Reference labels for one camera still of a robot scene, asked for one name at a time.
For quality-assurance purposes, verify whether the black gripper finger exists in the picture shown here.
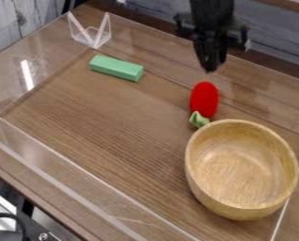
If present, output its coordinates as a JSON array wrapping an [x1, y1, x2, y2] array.
[[194, 34, 211, 72], [211, 35, 229, 72]]

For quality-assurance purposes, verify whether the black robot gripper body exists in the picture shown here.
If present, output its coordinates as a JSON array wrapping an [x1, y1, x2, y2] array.
[[174, 0, 251, 52]]

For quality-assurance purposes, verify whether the red plush strawberry toy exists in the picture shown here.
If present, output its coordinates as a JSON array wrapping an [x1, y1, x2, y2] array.
[[190, 82, 219, 128]]

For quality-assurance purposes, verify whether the green rectangular block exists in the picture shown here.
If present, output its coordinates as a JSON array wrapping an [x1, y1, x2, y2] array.
[[90, 55, 143, 82]]

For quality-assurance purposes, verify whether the wooden bowl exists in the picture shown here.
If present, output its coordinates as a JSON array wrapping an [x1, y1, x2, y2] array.
[[185, 119, 299, 220]]

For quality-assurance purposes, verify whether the clear acrylic corner bracket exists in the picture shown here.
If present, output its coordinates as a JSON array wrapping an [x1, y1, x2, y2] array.
[[67, 12, 113, 49]]

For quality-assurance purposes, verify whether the clear acrylic tray wall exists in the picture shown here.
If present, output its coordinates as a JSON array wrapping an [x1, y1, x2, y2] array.
[[0, 8, 299, 241]]

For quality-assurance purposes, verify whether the black metal table bracket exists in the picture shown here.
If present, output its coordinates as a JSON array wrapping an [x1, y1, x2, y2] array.
[[16, 197, 62, 241]]

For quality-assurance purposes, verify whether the black cable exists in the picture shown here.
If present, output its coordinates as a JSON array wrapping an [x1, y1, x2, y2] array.
[[0, 212, 28, 241]]

